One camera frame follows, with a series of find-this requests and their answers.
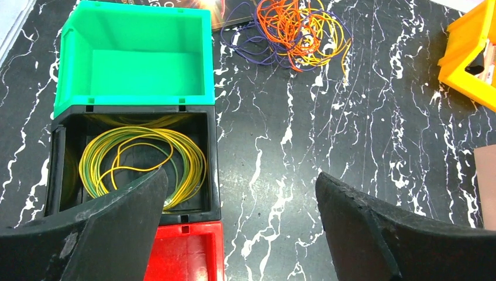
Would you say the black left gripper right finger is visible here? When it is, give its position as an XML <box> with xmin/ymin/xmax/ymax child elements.
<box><xmin>315</xmin><ymin>172</ymin><xmax>495</xmax><ymax>280</ymax></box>

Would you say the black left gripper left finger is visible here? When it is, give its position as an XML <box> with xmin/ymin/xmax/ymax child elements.
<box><xmin>1</xmin><ymin>168</ymin><xmax>168</xmax><ymax>280</ymax></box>

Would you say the orange wire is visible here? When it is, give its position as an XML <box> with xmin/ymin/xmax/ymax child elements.
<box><xmin>256</xmin><ymin>0</ymin><xmax>330</xmax><ymax>73</ymax></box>

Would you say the red plastic bin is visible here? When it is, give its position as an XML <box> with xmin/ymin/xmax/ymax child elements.
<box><xmin>144</xmin><ymin>221</ymin><xmax>225</xmax><ymax>281</ymax></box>

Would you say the black plastic bin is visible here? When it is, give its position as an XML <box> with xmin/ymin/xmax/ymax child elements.
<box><xmin>44</xmin><ymin>105</ymin><xmax>221</xmax><ymax>225</ymax></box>

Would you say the pink desk organizer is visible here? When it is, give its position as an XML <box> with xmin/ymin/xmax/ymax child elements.
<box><xmin>474</xmin><ymin>145</ymin><xmax>495</xmax><ymax>231</ymax></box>

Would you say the green plastic bin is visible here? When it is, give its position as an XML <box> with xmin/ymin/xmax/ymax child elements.
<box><xmin>54</xmin><ymin>1</ymin><xmax>215</xmax><ymax>116</ymax></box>

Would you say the orange-yellow plastic bin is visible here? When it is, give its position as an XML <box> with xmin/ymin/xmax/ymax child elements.
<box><xmin>438</xmin><ymin>0</ymin><xmax>495</xmax><ymax>111</ymax></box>

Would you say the yellow-green wire coil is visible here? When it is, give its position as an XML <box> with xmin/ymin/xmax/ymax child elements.
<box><xmin>78</xmin><ymin>126</ymin><xmax>207</xmax><ymax>212</ymax></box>

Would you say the yellow tangled wire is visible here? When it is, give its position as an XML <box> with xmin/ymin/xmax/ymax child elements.
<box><xmin>294</xmin><ymin>8</ymin><xmax>353</xmax><ymax>84</ymax></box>

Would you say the purple tangled wire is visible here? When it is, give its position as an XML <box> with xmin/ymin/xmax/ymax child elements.
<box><xmin>220</xmin><ymin>2</ymin><xmax>353</xmax><ymax>71</ymax></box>

